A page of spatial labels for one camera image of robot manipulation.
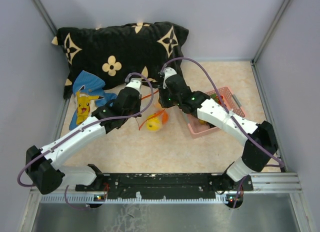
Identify yellow orange peach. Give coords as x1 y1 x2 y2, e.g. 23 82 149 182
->
154 102 169 126

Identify clear orange zip top bag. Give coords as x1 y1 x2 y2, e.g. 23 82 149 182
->
136 89 169 132

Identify yellow lemon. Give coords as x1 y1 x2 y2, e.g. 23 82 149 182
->
145 115 162 132

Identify red strawberries with leaves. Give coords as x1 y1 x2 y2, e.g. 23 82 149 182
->
210 93 225 106

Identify pink plastic basket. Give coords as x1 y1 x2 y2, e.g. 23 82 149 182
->
182 86 246 139

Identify brown longan bunch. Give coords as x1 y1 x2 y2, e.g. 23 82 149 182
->
198 119 207 125

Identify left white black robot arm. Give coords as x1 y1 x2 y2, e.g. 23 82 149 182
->
25 80 141 195

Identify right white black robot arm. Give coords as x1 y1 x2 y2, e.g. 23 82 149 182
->
159 74 279 190

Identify blue Pikachu cloth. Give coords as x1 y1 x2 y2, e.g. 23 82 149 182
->
69 70 117 130

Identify black floral plush pillow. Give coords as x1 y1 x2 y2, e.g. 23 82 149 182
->
51 21 189 99

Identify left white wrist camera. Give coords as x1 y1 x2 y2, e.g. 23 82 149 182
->
125 78 142 91

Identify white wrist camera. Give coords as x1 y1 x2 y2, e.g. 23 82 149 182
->
162 67 177 89
125 78 142 91

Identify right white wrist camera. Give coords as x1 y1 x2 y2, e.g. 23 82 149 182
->
162 67 177 89

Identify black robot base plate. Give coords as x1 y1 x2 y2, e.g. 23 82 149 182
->
75 173 240 200

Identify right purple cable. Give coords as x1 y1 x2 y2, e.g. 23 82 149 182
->
159 57 286 209

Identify aluminium frame rail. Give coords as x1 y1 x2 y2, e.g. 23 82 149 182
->
30 172 302 208

